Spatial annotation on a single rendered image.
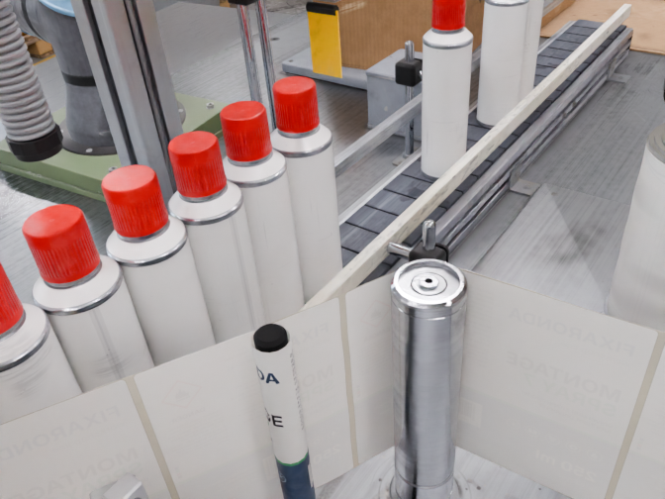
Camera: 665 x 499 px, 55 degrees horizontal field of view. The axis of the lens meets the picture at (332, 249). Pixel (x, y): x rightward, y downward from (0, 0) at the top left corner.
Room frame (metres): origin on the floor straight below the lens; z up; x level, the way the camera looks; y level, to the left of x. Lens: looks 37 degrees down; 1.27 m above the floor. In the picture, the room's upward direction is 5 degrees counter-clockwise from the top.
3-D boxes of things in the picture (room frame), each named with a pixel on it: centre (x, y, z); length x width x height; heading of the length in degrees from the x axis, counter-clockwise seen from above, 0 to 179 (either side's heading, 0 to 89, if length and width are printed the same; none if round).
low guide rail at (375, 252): (0.67, -0.20, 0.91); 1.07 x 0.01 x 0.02; 141
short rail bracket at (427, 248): (0.46, -0.09, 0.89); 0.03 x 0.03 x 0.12; 51
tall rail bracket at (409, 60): (0.77, -0.14, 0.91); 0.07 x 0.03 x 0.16; 51
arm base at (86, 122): (0.89, 0.30, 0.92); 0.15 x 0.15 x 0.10
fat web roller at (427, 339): (0.24, -0.05, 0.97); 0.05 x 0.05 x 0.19
